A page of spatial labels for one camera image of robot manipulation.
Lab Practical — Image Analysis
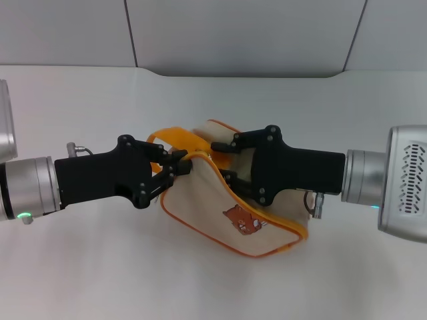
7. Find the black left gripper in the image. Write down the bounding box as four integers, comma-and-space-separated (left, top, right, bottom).
54, 134, 193, 210

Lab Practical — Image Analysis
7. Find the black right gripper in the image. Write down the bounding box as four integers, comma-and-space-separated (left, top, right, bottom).
210, 124, 346, 206

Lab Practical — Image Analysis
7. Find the cream orange bear food bag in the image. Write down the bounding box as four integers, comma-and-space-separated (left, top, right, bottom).
146, 119, 309, 258

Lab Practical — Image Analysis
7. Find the right gripper connector with cable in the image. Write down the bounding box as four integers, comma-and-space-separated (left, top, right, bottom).
302, 190, 326, 221

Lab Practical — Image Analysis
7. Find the gripper connector with cable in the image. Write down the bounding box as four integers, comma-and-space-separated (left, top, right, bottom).
66, 141, 95, 158
302, 190, 326, 221

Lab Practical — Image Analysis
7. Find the left gripper connector with cable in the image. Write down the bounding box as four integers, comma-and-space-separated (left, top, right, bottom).
66, 141, 95, 158

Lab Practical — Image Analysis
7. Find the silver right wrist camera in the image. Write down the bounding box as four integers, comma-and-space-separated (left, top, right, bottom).
376, 124, 427, 244

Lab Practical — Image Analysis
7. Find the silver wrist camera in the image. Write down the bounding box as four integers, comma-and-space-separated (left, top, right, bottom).
0, 79, 19, 161
376, 124, 427, 244

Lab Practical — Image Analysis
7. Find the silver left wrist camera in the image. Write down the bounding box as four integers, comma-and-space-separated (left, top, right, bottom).
0, 79, 19, 161

